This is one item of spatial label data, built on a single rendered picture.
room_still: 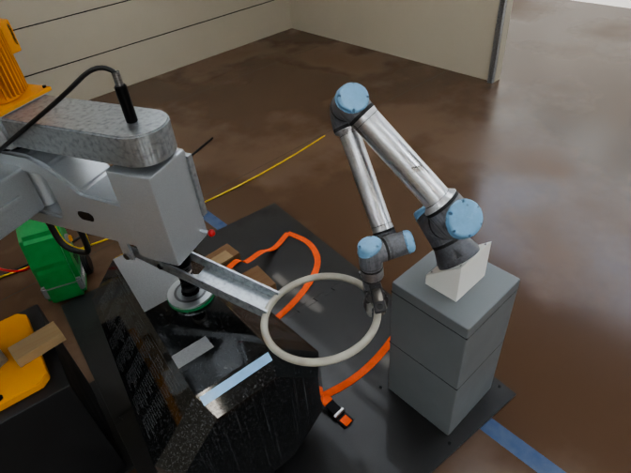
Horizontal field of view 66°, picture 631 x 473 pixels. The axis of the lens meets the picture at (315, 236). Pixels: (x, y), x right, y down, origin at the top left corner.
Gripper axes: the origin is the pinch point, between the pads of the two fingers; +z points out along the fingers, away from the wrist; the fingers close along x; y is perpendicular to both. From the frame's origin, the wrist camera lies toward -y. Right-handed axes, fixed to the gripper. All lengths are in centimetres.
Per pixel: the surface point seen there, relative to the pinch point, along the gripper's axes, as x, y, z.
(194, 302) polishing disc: 77, 24, -4
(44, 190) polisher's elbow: 129, 55, -57
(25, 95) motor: 119, 60, -96
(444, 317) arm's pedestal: -27.3, -3.4, 5.7
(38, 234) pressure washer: 196, 141, 15
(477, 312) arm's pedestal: -40.9, -4.3, 5.3
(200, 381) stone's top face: 73, -16, 0
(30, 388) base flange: 144, -2, 0
